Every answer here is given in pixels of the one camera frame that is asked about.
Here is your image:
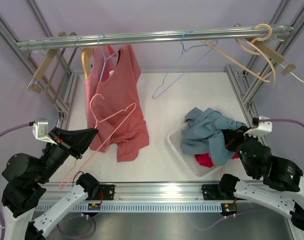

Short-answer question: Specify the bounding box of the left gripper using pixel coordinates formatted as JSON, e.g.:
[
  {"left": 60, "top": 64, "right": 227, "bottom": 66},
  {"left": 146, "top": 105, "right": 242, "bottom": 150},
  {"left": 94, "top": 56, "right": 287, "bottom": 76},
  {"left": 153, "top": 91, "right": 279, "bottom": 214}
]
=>
[{"left": 34, "top": 126, "right": 99, "bottom": 184}]

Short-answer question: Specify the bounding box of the blue grey t shirt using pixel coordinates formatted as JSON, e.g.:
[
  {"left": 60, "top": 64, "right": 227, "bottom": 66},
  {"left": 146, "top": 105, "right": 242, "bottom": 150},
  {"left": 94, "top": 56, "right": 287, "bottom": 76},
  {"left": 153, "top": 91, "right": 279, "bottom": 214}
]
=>
[{"left": 180, "top": 107, "right": 247, "bottom": 166}]

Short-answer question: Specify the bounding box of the pink wire hanger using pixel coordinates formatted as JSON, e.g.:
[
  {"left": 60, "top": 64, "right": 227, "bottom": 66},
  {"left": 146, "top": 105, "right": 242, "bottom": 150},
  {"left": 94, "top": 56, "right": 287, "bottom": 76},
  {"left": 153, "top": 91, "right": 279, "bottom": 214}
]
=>
[{"left": 58, "top": 93, "right": 137, "bottom": 190}]

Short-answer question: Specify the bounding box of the magenta t shirt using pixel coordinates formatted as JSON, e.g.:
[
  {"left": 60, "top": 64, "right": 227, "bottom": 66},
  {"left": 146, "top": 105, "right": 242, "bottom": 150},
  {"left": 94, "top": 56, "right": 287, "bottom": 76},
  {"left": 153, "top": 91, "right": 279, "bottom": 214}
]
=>
[{"left": 195, "top": 151, "right": 240, "bottom": 168}]

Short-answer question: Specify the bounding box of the light blue wire hanger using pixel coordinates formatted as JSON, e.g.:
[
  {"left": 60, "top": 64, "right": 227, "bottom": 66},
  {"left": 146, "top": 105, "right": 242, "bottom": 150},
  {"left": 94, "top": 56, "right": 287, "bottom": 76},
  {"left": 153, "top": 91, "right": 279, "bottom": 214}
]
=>
[{"left": 151, "top": 30, "right": 219, "bottom": 100}]

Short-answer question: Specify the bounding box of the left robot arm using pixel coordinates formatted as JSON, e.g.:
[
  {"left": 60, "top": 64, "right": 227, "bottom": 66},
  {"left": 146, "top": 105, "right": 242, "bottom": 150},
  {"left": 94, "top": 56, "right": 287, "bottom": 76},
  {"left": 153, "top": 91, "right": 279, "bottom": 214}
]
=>
[{"left": 0, "top": 127, "right": 99, "bottom": 240}]

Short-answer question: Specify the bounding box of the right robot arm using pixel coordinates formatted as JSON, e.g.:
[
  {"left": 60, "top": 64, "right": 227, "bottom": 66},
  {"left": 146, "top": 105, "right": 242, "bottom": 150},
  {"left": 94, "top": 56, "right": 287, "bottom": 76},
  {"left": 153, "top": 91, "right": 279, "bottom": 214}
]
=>
[{"left": 218, "top": 127, "right": 304, "bottom": 231}]

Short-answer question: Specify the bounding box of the salmon pink t shirt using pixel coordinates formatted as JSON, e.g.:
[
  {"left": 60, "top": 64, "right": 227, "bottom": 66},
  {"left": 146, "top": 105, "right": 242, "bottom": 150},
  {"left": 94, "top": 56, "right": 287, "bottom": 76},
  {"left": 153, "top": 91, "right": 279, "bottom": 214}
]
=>
[{"left": 84, "top": 44, "right": 149, "bottom": 162}]

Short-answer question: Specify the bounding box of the thin wooden hanger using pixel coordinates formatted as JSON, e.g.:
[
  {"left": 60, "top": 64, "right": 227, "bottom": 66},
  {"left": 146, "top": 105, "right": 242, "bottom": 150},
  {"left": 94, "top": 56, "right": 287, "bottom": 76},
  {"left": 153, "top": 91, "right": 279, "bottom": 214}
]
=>
[{"left": 202, "top": 40, "right": 271, "bottom": 83}]

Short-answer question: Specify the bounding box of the wooden clip hanger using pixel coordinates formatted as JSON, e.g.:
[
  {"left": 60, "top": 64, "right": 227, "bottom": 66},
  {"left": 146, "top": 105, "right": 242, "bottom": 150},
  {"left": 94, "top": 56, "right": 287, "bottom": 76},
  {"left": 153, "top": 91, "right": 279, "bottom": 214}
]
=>
[{"left": 254, "top": 40, "right": 297, "bottom": 76}]

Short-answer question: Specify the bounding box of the curved wooden hanger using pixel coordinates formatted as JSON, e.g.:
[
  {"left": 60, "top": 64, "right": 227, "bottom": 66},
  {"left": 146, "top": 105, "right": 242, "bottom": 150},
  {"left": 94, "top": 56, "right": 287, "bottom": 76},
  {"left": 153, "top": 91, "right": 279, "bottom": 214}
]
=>
[{"left": 236, "top": 23, "right": 277, "bottom": 87}]

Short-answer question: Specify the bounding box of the white plastic basket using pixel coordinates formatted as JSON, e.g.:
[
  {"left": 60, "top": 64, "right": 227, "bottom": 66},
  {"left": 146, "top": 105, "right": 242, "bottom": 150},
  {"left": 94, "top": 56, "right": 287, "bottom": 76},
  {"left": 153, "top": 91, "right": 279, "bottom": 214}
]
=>
[{"left": 167, "top": 108, "right": 237, "bottom": 177}]

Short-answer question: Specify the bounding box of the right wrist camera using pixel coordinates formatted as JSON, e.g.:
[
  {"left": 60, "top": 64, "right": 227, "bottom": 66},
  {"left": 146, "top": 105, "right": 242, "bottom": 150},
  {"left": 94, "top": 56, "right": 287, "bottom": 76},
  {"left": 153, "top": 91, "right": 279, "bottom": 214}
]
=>
[{"left": 244, "top": 116, "right": 273, "bottom": 137}]

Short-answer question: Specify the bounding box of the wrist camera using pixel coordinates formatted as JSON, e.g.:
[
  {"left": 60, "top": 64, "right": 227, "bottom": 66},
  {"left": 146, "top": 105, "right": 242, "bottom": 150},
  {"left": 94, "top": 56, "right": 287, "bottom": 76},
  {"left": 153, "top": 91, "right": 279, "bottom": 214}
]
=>
[
  {"left": 32, "top": 117, "right": 54, "bottom": 144},
  {"left": 244, "top": 116, "right": 273, "bottom": 137}
]

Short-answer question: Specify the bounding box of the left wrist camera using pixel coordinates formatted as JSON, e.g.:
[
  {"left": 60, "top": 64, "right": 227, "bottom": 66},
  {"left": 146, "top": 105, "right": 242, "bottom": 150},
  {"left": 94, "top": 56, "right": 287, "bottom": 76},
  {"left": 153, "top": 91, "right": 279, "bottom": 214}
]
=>
[{"left": 32, "top": 117, "right": 54, "bottom": 144}]

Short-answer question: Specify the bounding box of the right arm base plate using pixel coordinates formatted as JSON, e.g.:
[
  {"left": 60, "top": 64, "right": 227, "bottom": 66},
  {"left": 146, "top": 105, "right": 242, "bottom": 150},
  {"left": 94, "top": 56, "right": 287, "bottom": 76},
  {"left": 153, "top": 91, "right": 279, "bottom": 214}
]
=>
[{"left": 201, "top": 184, "right": 236, "bottom": 201}]

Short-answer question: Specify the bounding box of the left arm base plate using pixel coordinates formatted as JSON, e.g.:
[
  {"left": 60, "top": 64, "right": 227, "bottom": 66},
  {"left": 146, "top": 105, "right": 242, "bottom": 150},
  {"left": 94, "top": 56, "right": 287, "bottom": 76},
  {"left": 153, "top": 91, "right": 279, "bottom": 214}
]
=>
[{"left": 86, "top": 183, "right": 116, "bottom": 201}]

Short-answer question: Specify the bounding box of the front aluminium rail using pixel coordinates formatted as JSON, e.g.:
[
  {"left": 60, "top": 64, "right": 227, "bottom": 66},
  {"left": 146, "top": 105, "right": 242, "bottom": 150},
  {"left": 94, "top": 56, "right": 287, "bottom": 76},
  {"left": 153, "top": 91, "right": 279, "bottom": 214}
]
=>
[{"left": 24, "top": 181, "right": 296, "bottom": 203}]

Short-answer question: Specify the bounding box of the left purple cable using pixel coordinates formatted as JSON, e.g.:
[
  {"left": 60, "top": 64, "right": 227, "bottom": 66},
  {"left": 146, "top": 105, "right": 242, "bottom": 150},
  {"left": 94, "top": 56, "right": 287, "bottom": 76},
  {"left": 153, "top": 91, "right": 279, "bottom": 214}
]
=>
[{"left": 0, "top": 121, "right": 97, "bottom": 237}]

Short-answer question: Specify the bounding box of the white slotted cable duct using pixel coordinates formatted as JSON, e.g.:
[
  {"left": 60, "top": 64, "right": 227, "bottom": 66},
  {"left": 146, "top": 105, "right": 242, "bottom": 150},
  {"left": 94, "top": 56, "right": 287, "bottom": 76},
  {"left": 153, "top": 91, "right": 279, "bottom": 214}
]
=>
[{"left": 34, "top": 202, "right": 224, "bottom": 213}]

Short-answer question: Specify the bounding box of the aluminium hanging rail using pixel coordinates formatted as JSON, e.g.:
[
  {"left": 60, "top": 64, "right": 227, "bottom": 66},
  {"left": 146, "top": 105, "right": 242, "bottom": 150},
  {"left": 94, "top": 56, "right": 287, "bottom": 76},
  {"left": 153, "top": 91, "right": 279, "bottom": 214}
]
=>
[{"left": 15, "top": 24, "right": 296, "bottom": 53}]

